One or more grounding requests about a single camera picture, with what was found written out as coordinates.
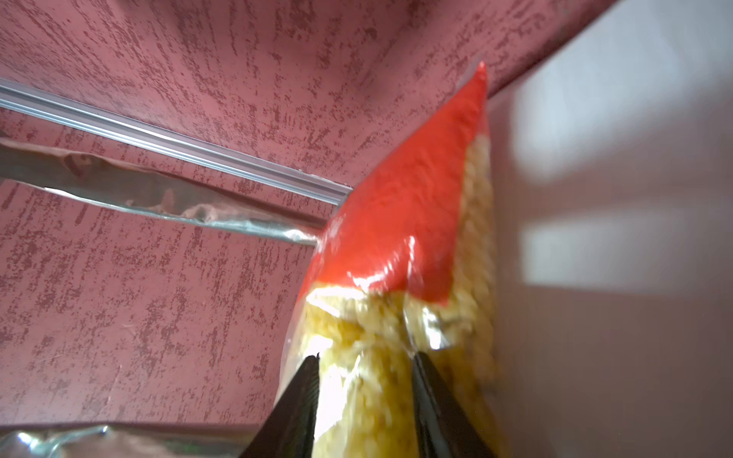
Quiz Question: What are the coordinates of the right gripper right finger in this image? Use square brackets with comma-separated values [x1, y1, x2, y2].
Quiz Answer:
[412, 352, 496, 458]

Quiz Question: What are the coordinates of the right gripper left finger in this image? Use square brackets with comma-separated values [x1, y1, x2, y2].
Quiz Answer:
[241, 355, 320, 458]

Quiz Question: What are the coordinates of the red macaroni bag large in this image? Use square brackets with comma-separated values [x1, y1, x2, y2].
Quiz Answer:
[281, 64, 508, 457]

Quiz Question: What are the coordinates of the left corner aluminium post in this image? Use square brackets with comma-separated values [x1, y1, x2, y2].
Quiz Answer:
[1, 78, 352, 206]

